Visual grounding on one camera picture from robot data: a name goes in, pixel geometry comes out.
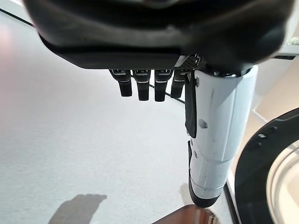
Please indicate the white counter cabinet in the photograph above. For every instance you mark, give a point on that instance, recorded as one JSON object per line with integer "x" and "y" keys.
{"x": 273, "y": 93}

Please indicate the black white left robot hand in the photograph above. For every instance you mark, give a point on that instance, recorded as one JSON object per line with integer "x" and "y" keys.
{"x": 149, "y": 35}

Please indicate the round washing machine door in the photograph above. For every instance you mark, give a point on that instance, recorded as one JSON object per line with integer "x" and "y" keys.
{"x": 250, "y": 175}

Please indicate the brown acrylic stool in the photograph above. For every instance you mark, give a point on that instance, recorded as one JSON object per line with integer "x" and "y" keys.
{"x": 187, "y": 214}

